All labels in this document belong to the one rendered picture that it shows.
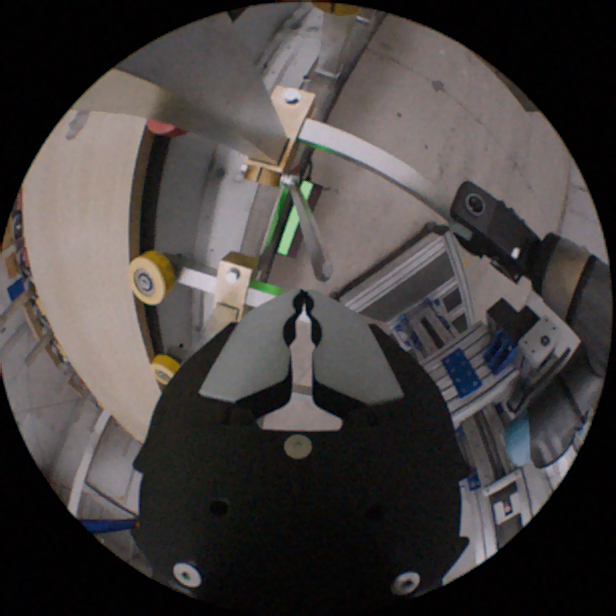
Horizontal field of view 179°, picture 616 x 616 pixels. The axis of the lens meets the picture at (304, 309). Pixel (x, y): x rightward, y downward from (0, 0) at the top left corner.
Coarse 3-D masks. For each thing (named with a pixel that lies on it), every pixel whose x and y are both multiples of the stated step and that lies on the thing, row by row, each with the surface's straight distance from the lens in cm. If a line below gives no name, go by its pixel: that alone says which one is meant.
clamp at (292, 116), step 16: (272, 96) 28; (304, 96) 28; (288, 112) 27; (304, 112) 26; (288, 128) 26; (288, 144) 25; (256, 160) 25; (288, 160) 26; (256, 176) 25; (272, 176) 25
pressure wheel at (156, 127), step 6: (150, 120) 31; (150, 126) 30; (156, 126) 30; (162, 126) 29; (168, 126) 28; (156, 132) 29; (162, 132) 29; (168, 132) 28; (174, 132) 29; (180, 132) 29; (186, 132) 30
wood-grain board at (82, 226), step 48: (48, 144) 70; (96, 144) 42; (144, 144) 33; (48, 192) 64; (96, 192) 40; (48, 240) 68; (96, 240) 42; (48, 288) 86; (96, 288) 48; (96, 336) 65; (144, 336) 46; (96, 384) 119; (144, 384) 65; (144, 432) 158
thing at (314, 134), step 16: (304, 128) 27; (320, 128) 27; (304, 144) 29; (320, 144) 26; (336, 144) 26; (352, 144) 27; (368, 144) 27; (352, 160) 28; (368, 160) 27; (384, 160) 28; (400, 160) 29; (384, 176) 29; (400, 176) 28; (416, 176) 29; (416, 192) 29; (432, 192) 31; (432, 208) 33; (448, 208) 32
